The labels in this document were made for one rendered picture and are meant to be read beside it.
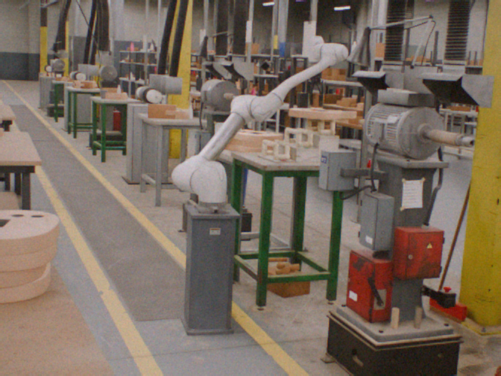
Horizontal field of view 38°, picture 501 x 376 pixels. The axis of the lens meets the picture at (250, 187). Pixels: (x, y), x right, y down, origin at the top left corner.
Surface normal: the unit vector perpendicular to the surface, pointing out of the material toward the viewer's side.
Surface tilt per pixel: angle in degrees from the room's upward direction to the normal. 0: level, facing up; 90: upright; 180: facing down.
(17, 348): 0
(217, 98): 92
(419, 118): 83
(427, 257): 90
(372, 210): 90
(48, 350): 0
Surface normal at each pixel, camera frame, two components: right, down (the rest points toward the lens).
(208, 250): 0.23, 0.18
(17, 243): 0.56, 0.17
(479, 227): -0.93, 0.02
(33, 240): 0.80, 0.15
